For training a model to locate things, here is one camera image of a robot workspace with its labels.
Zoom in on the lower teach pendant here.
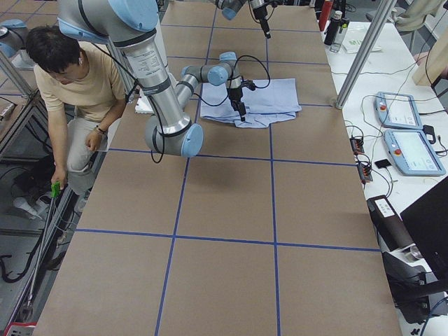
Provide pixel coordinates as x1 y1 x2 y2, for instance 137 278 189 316
383 129 446 176

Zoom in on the black monitor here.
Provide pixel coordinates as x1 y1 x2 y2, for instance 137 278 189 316
400 178 447 279

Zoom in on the red bottle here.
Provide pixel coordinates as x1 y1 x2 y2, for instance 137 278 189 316
318 0 333 32

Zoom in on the black water bottle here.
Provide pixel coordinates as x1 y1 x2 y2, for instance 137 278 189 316
324 10 342 46

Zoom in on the upper teach pendant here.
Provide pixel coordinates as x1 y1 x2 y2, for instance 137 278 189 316
374 91 423 130

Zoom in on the aluminium frame post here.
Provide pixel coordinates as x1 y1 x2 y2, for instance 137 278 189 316
334 0 396 110

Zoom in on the teach pendant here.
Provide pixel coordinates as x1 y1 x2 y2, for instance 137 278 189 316
374 91 423 130
383 129 446 176

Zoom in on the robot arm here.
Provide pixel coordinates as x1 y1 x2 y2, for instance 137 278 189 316
211 0 274 39
58 0 246 158

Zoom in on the green handled grabber tool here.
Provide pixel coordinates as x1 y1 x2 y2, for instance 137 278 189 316
21 181 61 321

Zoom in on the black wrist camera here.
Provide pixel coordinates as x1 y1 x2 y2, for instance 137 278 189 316
241 80 257 91

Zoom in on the seated person beige shirt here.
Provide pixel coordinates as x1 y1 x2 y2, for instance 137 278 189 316
25 26 126 196

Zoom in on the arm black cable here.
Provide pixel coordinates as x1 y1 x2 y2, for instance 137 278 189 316
195 54 272 108

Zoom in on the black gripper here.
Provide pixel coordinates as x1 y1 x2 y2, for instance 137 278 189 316
253 6 271 39
227 87 246 122

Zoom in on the light blue striped shirt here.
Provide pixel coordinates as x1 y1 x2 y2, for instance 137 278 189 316
200 78 302 128

